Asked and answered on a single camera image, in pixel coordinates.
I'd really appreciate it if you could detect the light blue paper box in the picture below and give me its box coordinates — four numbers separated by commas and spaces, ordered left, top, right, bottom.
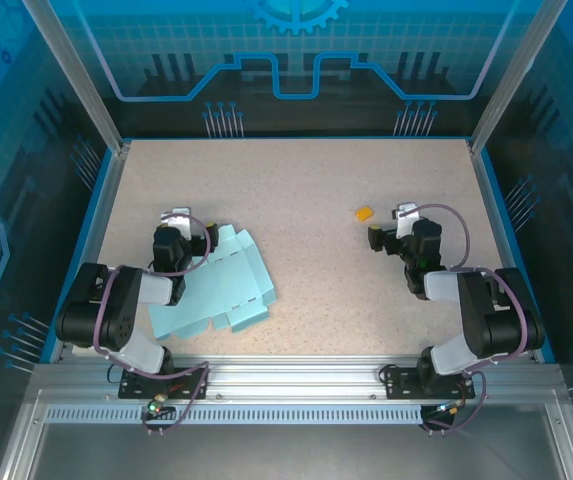
146, 223, 278, 342

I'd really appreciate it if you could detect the connector with green light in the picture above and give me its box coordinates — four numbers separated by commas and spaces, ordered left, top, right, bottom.
146, 393, 177, 420
433, 399, 469, 417

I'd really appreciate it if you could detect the metal lower tray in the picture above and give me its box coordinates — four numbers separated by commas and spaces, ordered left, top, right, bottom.
0, 387, 573, 480

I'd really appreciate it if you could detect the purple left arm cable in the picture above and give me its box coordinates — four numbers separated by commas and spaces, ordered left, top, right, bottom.
93, 212, 212, 436

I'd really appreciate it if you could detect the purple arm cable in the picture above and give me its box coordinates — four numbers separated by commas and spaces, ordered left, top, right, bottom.
93, 212, 212, 436
400, 202, 542, 436

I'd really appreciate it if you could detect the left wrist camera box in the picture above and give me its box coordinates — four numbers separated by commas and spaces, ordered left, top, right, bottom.
159, 206, 193, 236

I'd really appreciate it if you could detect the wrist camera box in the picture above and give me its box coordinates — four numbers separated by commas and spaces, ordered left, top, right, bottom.
159, 206, 193, 236
391, 202, 422, 239

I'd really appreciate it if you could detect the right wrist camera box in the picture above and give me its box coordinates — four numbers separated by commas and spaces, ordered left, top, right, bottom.
391, 202, 422, 239

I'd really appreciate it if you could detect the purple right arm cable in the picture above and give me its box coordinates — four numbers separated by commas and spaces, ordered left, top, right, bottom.
400, 202, 542, 436

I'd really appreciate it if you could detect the aluminium side frame rail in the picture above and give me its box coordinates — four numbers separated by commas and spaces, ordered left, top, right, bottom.
467, 139, 557, 364
48, 141, 132, 364

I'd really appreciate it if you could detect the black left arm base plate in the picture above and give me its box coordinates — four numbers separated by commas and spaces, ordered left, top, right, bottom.
118, 367, 212, 401

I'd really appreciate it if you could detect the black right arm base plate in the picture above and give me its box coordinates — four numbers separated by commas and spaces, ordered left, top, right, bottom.
380, 366, 477, 400

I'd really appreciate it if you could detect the aluminium mounting rail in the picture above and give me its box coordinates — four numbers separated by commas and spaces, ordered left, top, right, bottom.
30, 353, 562, 401

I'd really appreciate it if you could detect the aluminium frame post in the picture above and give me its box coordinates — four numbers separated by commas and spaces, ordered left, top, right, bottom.
21, 0, 133, 155
467, 0, 570, 155

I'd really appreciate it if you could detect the slotted grey cable duct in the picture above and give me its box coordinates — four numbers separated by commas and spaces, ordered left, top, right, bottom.
43, 405, 425, 426

